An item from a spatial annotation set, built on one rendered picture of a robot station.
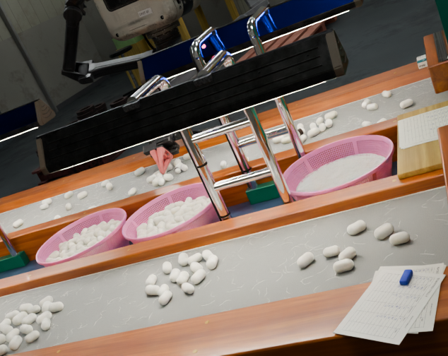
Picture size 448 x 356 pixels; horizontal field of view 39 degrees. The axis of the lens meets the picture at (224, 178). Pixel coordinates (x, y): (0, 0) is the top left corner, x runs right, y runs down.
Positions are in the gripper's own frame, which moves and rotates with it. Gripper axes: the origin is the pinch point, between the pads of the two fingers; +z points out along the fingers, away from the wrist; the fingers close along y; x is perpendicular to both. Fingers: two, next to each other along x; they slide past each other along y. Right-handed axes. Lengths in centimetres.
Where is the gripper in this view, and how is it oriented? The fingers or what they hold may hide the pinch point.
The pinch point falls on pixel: (162, 171)
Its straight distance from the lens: 195.5
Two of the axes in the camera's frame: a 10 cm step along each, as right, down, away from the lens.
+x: 4.6, 3.9, 8.0
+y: 8.8, -2.9, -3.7
